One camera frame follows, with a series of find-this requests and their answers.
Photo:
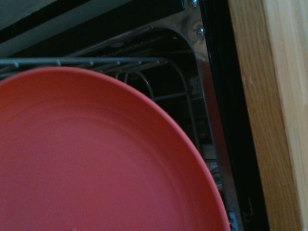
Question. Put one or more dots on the red plastic plate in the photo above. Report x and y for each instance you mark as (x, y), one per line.
(96, 156)

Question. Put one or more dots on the dishwasher tub frame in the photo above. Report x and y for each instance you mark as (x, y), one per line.
(192, 41)

